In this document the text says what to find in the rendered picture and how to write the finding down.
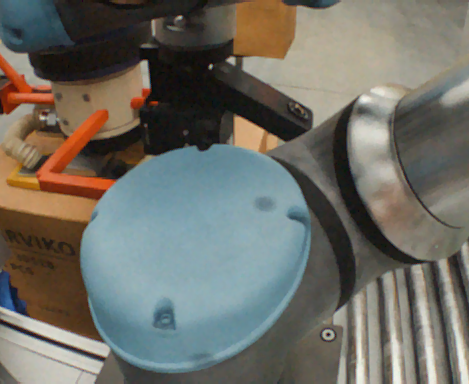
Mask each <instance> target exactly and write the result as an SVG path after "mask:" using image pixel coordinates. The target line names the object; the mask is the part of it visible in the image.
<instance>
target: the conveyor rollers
mask: <svg viewBox="0 0 469 384"><path fill-rule="evenodd" d="M456 257H457V258H458V264H459V265H460V267H459V268H460V270H461V275H462V277H463V278H462V279H463V282H464V286H465V290H466V295H467V299H468V301H469V242H468V241H467V240H466V242H465V243H464V245H463V246H462V247H461V248H460V250H458V251H457V252H456ZM433 265H434V270H435V274H436V276H435V277H436V279H437V285H438V288H439V290H438V291H439V294H440V300H441V305H442V311H443V317H444V322H445V327H446V333H447V338H448V339H447V341H448V346H449V354H450V359H451V361H450V362H451V367H452V371H453V372H452V374H453V378H454V379H453V381H454V384H469V352H468V351H469V350H468V345H467V341H466V340H467V339H466V334H465V330H464V328H465V327H464V326H463V324H464V323H463V321H462V320H463V319H462V314H461V310H460V305H459V300H458V297H457V296H458V295H457V293H456V288H455V283H454V278H453V275H452V271H451V266H450V263H449V258H448V257H447V258H445V259H441V260H436V261H433ZM407 270H408V271H407V274H408V278H409V286H410V291H411V292H410V294H411V299H412V301H411V302H412V307H413V310H412V311H413V314H414V318H413V319H414V322H415V325H414V326H415V330H416V332H415V334H416V341H417V348H418V351H417V353H418V360H419V363H418V364H419V370H420V373H419V374H420V381H421V383H420V384H442V383H441V378H440V376H441V375H440V369H439V368H440V367H439V361H438V359H439V358H438V356H437V355H438V352H437V346H436V345H437V344H436V341H435V340H436V337H435V332H434V325H433V323H434V322H433V319H432V317H433V316H432V313H431V311H432V310H431V307H430V304H431V303H430V300H429V294H428V287H427V284H426V282H427V281H426V277H425V271H424V267H423V264H421V265H414V266H409V267H407ZM379 281H380V283H379V287H380V294H381V298H380V300H381V306H382V310H381V313H382V319H383V321H382V326H383V338H384V341H383V344H384V356H385V358H384V362H385V366H384V368H385V379H386V380H385V384H407V382H406V375H405V374H406V370H405V367H406V366H405V357H404V354H405V353H404V344H403V335H402V333H403V331H402V326H401V325H402V321H401V312H400V302H399V298H398V297H399V293H398V288H397V285H398V283H397V278H396V270H392V271H390V272H387V273H384V274H383V275H381V276H379ZM468 303H469V302H468ZM367 310H368V303H367V286H366V287H365V288H363V289H362V290H361V291H360V292H359V293H358V294H357V295H356V296H355V297H354V298H352V299H351V300H350V301H349V313H348V318H349V329H348V333H349V344H348V348H349V357H348V363H349V368H348V377H349V379H348V384H369V383H370V378H369V374H370V370H369V365H370V362H369V356H370V354H369V338H368V335H369V329H368V323H369V320H368V312H367Z"/></svg>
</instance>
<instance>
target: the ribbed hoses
mask: <svg viewBox="0 0 469 384"><path fill-rule="evenodd" d="M46 108H48V109H52V110H53V109H56V107H55V105H54V104H52V105H46V104H40V105H38V104H36V105H35V107H34V108H33V110H32V113H31V114H30V113H26V115H23V116H22V117H21V118H19V119H18V120H17V121H15V123H14V124H12V126H11V127H10V129H9V130H8V131H7V133H5V137H4V138H3V144H2V148H3V149H4V151H5V153H6V155H7V156H9V157H10V158H11V159H14V160H15V161H16V160H17V161H20V164H21V163H23V166H26V167H27V168H30V169H32V168H33V167H34V165H35V164H37V162H38V160H39V158H40V157H41V155H42V154H40V153H39V152H40V151H38V152H36V149H33V146H29V144H28V143H26V142H25V141H24V140H25V139H26V137H28V136H29V135H30V134H32V133H33V131H34V132H35V130H36V131H37V130H38V129H39V130H40V129H42V128H44V127H42V126H43V124H42V126H41V123H40V120H39V114H38V112H37V111H38V110H39V109H46ZM153 157H156V156H155V155H148V156H146V158H144V159H142V160H141V161H140V162H139V163H138V165H140V164H142V163H144V162H146V161H147V160H149V159H151V158H153ZM138 165H137V166H138Z"/></svg>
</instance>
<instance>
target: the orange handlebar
mask: <svg viewBox="0 0 469 384"><path fill-rule="evenodd" d="M29 86H30V87H31V89H33V90H39V91H40V90H45V91H46V90H48V91H49V90H52V88H51V85H50V84H49V85H42V84H39V85H33V84H30V85H29ZM18 92H19V93H9V95H8V99H7V101H8V102H9V104H10V103H14V104H20V103H22V104H38V105H40V104H46V105H52V104H54V105H56V104H55V102H54V99H53V98H54V96H53V94H50V93H45V94H41V93H35V94H33V92H32V93H26V94H25V93H21V91H19V90H18ZM149 93H150V88H149V87H147V88H143V89H142V94H141V96H142V97H133V98H132V100H131V102H130V106H131V108H132V109H140V108H141V106H142V105H143V104H144V102H145V101H144V99H145V98H146V97H147V96H148V94H149ZM108 113H109V111H108V110H99V111H96V113H95V114H94V113H93V114H91V116H90V117H89V118H88V119H87V120H86V121H85V122H84V123H83V124H82V125H81V126H80V128H79V129H77V130H76V131H74V132H73V133H72V135H71V136H70V137H69V138H68V139H67V140H66V141H65V142H64V144H63V145H62V146H61V147H60V148H59V149H58V150H57V151H56V152H55V153H54V154H53V155H52V157H51V158H49V159H48V160H47V161H46V163H45V164H44V165H43V166H42V167H41V169H40V170H39V171H38V172H37V176H36V178H37V180H38V183H39V185H40V189H42V190H43V191H48V192H54V193H60V194H66V195H72V196H79V197H85V198H91V199H98V200H100V199H101V198H102V197H103V195H104V194H105V193H106V192H107V191H108V190H109V189H110V187H111V186H112V185H113V184H114V183H115V182H117V181H116V180H109V179H102V178H88V177H82V176H75V175H68V174H62V173H61V172H62V171H63V170H64V169H65V167H67V166H68V165H69V164H70V163H71V162H72V159H73V158H74V157H75V156H76V155H77V154H78V153H79V152H80V151H81V149H82V148H83V147H84V146H85V145H86V144H87V142H88V141H89V140H90V139H91V137H92V136H93V135H94V134H95V133H96V132H98V131H99V130H100V129H101V128H102V127H103V125H104V123H105V122H106V121H107V120H108V119H109V115H108Z"/></svg>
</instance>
